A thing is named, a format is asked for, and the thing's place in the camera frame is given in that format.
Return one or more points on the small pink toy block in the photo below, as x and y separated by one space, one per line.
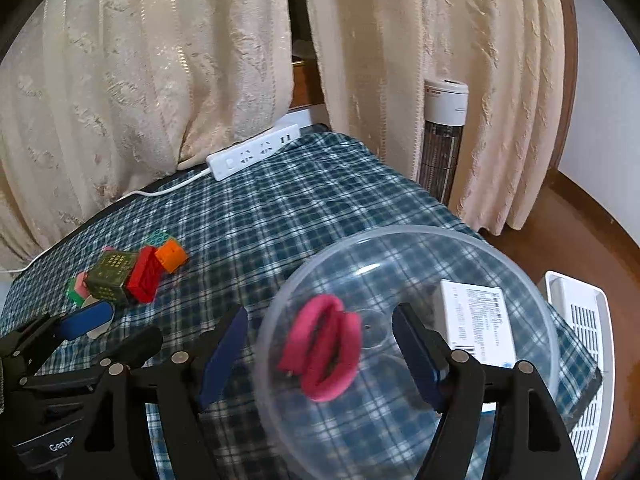
80 281

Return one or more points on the red toy block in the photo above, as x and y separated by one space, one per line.
142 275

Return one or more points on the pink hair band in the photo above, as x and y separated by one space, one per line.
345 360
300 330

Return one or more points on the white printed box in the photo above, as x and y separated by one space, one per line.
475 320

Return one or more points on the white tower heater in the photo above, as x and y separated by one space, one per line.
442 150

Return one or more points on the blue plaid tablecloth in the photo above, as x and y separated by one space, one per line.
300 210

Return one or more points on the green block with blue dots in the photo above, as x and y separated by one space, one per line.
160 238

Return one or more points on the white slotted plastic basket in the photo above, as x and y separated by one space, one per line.
585 320

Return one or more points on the cream patterned curtain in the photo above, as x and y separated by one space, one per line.
400 60
150 60

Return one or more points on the clear plastic bowl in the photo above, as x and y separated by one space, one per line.
400 260

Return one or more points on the small green toy block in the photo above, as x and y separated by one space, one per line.
75 296

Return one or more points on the dark green printed block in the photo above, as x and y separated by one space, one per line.
110 275

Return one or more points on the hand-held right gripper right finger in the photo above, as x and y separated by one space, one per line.
417 355

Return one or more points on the white power strip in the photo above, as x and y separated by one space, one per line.
250 152

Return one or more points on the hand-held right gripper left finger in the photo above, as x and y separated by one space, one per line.
222 360

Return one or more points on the orange toy block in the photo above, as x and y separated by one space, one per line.
172 256

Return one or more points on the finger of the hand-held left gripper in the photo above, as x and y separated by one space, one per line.
140 345
85 321

